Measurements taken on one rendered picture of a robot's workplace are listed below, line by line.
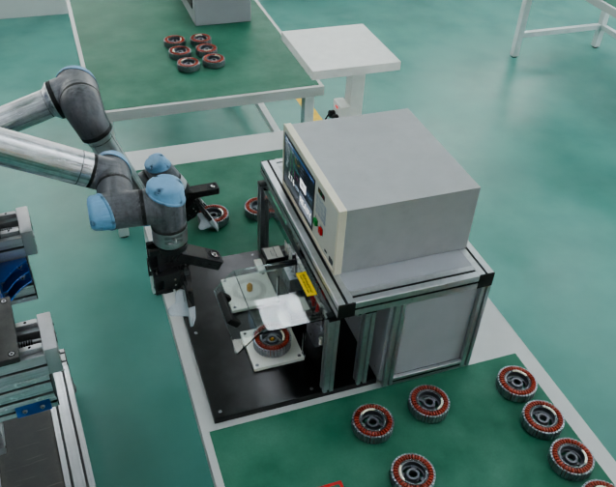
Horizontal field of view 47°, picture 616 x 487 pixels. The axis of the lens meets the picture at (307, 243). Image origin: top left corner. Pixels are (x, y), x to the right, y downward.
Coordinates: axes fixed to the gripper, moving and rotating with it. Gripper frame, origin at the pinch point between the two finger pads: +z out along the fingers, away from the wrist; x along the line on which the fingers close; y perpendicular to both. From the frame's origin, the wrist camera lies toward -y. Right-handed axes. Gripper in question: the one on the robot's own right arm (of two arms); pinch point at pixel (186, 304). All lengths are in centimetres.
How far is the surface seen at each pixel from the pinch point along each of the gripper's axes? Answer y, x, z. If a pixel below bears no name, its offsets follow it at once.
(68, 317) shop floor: 26, -127, 115
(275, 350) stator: -25.9, -7.3, 33.7
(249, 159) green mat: -57, -113, 40
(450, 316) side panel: -70, 11, 18
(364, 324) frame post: -44.0, 8.9, 14.1
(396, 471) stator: -40, 38, 37
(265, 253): -34, -36, 23
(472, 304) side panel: -76, 12, 16
